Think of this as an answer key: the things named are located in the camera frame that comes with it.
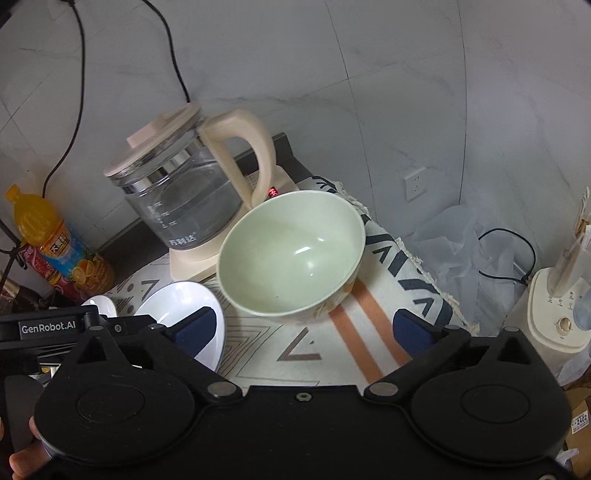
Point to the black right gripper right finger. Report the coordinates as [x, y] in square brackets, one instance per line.
[432, 350]

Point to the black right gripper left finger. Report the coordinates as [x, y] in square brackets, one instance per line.
[173, 350]

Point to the small white bakery plate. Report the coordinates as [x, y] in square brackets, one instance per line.
[184, 304]

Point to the pale green bowl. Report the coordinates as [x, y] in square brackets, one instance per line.
[294, 257]

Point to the person's left hand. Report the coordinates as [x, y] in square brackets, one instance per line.
[30, 459]

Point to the small white saucer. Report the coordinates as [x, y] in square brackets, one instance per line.
[104, 305]

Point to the patterned table mat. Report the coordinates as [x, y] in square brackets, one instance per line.
[355, 343]

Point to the red cola can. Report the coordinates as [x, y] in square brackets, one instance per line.
[54, 278]

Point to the orange juice bottle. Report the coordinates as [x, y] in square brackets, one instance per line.
[42, 226]

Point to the cream appliance with straws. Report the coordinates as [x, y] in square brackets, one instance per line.
[545, 312]

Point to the blue translucent bottle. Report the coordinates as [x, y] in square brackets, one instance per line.
[582, 311]

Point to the glass electric kettle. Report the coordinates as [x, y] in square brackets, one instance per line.
[180, 178]

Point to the white wall socket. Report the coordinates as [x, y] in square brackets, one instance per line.
[415, 183]

